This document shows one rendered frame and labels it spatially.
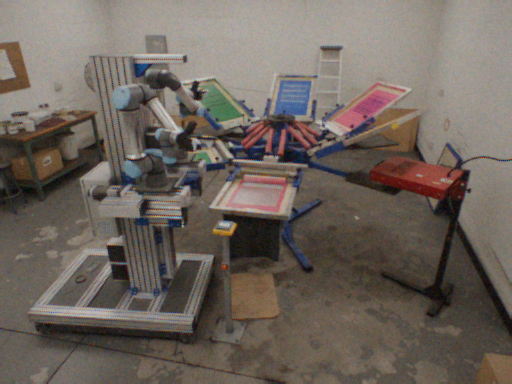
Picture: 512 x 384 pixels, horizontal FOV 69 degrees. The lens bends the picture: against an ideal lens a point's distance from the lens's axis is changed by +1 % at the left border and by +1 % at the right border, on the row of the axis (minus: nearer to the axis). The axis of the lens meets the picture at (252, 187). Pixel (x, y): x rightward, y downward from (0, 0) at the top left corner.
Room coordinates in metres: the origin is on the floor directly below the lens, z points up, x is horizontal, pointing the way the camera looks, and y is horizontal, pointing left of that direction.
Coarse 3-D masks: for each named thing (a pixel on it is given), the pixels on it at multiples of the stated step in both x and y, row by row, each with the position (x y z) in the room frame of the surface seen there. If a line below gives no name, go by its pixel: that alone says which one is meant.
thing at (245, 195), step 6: (246, 180) 2.92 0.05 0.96; (252, 180) 2.92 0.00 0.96; (258, 180) 2.92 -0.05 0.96; (264, 180) 2.92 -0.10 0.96; (240, 186) 2.80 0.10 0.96; (246, 186) 2.80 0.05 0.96; (252, 186) 2.80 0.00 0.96; (234, 192) 2.69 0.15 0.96; (240, 192) 2.68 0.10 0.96; (246, 192) 2.68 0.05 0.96; (252, 192) 2.68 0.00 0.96; (258, 192) 2.68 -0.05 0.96; (234, 198) 2.58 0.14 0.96; (240, 198) 2.58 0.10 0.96; (246, 198) 2.57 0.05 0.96; (252, 198) 2.57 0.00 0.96; (228, 204) 2.48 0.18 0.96; (234, 204) 2.48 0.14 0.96; (240, 204) 2.48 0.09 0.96; (246, 204) 2.47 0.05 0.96; (252, 204) 2.47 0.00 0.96
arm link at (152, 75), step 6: (150, 72) 2.74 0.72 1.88; (156, 72) 2.71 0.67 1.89; (150, 78) 2.72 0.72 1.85; (156, 78) 2.69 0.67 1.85; (150, 84) 2.73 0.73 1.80; (156, 84) 2.71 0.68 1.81; (156, 90) 2.72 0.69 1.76; (162, 90) 2.75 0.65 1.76; (162, 96) 2.75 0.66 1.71; (162, 102) 2.74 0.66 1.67; (156, 120) 2.74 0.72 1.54; (156, 126) 2.72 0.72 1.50
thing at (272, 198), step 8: (272, 184) 2.84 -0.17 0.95; (280, 184) 2.83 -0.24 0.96; (264, 192) 2.68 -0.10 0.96; (272, 192) 2.68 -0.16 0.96; (280, 192) 2.68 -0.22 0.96; (256, 200) 2.54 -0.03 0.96; (264, 200) 2.54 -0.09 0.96; (272, 200) 2.54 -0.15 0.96; (280, 200) 2.54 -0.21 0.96; (256, 208) 2.41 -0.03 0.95; (264, 208) 2.41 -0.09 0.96; (272, 208) 2.41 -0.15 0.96
